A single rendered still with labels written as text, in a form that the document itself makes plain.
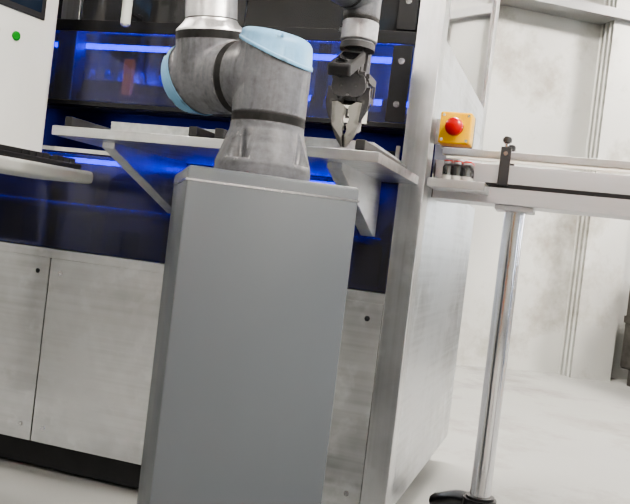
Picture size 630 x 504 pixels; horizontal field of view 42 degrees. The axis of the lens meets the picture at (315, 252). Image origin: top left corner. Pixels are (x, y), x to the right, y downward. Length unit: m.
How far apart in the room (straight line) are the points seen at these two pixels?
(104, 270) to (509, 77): 3.96
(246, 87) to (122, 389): 1.11
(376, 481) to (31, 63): 1.31
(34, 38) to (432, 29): 0.97
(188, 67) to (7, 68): 0.86
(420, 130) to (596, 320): 4.01
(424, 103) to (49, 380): 1.20
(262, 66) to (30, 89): 1.03
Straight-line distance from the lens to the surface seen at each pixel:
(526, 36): 5.78
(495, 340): 2.01
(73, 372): 2.24
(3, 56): 2.13
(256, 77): 1.25
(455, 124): 1.86
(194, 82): 1.34
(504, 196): 1.97
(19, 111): 2.16
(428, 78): 1.92
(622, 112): 5.89
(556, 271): 5.79
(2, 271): 2.36
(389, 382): 1.91
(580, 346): 5.75
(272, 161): 1.21
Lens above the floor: 0.71
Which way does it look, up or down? 1 degrees down
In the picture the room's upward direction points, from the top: 7 degrees clockwise
